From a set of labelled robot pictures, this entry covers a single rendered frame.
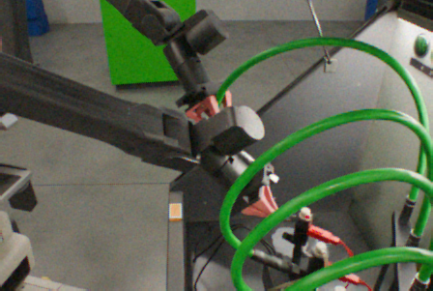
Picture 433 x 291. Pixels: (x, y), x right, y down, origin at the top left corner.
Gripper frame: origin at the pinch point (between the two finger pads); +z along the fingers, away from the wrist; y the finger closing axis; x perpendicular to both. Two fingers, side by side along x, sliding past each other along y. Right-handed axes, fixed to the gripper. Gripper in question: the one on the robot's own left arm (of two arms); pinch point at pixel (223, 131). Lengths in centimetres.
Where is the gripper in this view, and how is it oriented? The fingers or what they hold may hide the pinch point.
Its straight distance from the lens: 66.6
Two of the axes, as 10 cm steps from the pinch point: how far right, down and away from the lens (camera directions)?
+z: 4.8, 8.7, -0.9
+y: 5.6, -2.3, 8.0
